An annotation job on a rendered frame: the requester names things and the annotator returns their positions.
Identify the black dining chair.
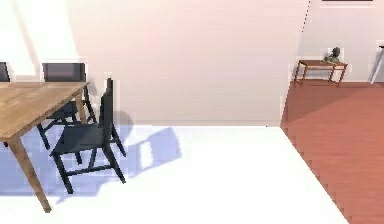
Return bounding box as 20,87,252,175
35,62,98,151
0,61,11,83
49,77,128,195

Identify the small brown side table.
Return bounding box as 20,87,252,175
293,59,349,88

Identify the green house plant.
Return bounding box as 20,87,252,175
323,46,342,65

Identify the light wooden dining table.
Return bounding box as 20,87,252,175
0,81,90,214

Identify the white floor lamp post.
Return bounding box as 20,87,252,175
368,45,384,85

